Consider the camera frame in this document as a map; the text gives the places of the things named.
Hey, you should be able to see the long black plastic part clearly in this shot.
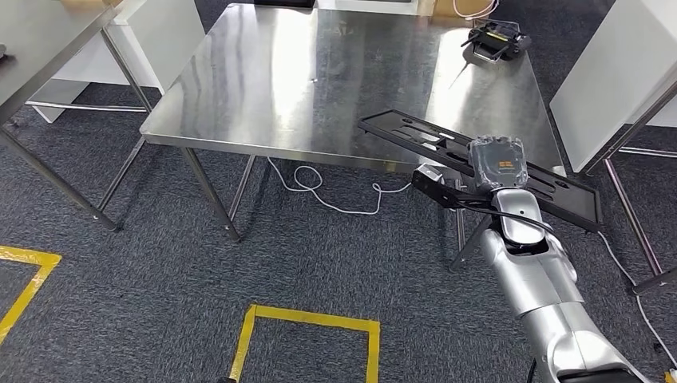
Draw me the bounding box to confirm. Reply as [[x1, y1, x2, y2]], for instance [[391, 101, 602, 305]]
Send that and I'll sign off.
[[358, 109, 604, 234]]

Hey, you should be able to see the steel frame table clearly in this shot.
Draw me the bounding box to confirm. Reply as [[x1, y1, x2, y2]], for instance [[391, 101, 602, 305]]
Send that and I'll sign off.
[[579, 79, 677, 297], [0, 0, 154, 234]]

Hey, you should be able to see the black remote controller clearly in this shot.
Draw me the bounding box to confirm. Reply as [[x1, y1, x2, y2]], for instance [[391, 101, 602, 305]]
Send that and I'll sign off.
[[461, 20, 532, 63]]

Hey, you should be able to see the pink white cable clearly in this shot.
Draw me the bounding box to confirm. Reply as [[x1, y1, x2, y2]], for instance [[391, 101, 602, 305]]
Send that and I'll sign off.
[[454, 0, 501, 21]]

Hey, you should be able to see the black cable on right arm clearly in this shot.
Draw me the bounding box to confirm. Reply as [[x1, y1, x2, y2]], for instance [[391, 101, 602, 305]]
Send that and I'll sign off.
[[454, 199, 556, 237]]

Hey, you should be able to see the steel workbench table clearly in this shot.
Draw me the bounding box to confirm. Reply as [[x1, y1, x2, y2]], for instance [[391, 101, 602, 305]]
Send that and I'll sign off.
[[140, 2, 567, 273]]

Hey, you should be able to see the white table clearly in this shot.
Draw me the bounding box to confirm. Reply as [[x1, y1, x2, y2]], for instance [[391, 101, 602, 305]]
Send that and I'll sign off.
[[316, 0, 422, 16]]

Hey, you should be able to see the white panel board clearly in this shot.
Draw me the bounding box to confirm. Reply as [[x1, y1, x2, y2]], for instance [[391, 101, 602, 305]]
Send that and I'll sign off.
[[549, 0, 677, 173], [26, 0, 208, 124]]

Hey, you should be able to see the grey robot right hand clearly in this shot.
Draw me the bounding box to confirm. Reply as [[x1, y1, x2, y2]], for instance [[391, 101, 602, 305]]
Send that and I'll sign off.
[[466, 136, 529, 192]]

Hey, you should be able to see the yellow floor tape square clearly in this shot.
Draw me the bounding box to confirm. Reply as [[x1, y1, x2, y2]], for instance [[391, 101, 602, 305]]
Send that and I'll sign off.
[[0, 245, 63, 345]]

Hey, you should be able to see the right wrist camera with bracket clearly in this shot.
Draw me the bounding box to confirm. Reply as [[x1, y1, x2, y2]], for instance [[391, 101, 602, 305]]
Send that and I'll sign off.
[[411, 164, 493, 210]]

